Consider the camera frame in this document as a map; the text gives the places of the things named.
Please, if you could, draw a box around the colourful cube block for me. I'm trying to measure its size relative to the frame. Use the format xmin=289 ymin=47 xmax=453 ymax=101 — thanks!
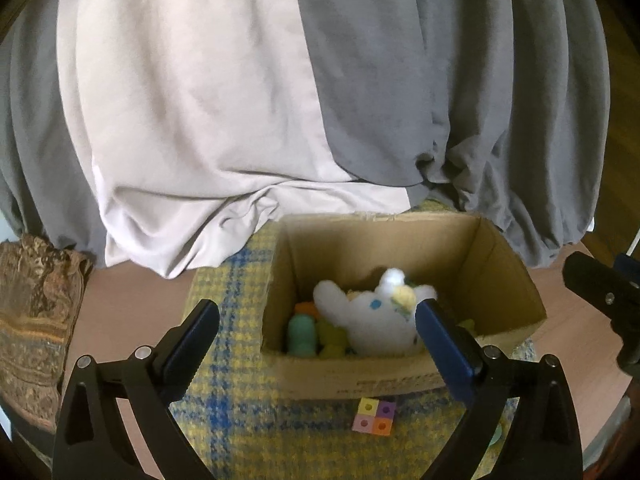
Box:
xmin=352 ymin=398 xmax=396 ymax=437

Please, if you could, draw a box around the white plush bunny toy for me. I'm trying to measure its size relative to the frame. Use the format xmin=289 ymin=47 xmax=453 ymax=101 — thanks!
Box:
xmin=314 ymin=268 xmax=437 ymax=358

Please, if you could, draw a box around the yellow plastic cup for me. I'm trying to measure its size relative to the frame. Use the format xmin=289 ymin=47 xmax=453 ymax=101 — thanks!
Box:
xmin=458 ymin=318 xmax=477 ymax=337

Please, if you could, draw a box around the yellow plush duck toy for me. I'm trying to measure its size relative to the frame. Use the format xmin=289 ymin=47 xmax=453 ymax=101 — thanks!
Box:
xmin=316 ymin=318 xmax=348 ymax=359

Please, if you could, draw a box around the cardboard box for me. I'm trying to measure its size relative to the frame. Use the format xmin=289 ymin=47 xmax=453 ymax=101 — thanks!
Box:
xmin=260 ymin=210 xmax=548 ymax=401

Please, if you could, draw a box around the yellow blue woven mat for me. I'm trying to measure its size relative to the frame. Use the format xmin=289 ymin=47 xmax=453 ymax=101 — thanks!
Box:
xmin=171 ymin=206 xmax=546 ymax=479

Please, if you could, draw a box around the brown patterned cushion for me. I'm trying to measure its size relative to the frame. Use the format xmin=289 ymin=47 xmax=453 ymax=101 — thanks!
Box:
xmin=1 ymin=234 xmax=92 ymax=434

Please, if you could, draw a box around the grey and white bedsheet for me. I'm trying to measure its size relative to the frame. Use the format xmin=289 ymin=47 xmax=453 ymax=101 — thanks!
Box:
xmin=1 ymin=0 xmax=610 ymax=278

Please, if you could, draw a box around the teal ring toy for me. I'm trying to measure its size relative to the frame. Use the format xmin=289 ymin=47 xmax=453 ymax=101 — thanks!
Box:
xmin=489 ymin=422 xmax=503 ymax=446

